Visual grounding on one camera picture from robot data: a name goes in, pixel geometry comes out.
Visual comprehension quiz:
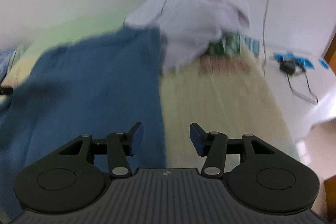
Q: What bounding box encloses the blue knit sweater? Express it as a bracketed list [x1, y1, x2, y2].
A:
[1, 27, 167, 219]

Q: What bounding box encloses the white bedside table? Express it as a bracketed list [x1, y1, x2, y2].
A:
[258, 41, 336, 125]

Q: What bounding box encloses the green white striped garment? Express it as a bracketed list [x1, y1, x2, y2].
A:
[205, 32, 260, 58]

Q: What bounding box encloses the blue plastic tray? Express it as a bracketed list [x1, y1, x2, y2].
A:
[273, 52, 315, 70]

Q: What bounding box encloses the small blue round lid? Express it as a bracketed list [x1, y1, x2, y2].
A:
[319, 59, 330, 70]

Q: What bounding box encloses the light grey garment pile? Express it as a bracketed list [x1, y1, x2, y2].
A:
[125, 0, 250, 73]

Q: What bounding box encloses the blue patterned pillow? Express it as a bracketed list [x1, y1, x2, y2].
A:
[0, 45, 26, 81]

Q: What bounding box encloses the black power adapter with cord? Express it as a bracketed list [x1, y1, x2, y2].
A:
[278, 61, 319, 105]

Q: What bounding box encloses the white hanging power cable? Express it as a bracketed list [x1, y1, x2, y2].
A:
[261, 0, 281, 75]

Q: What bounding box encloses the orange wooden door frame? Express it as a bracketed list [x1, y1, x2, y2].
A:
[324, 34, 336, 73]

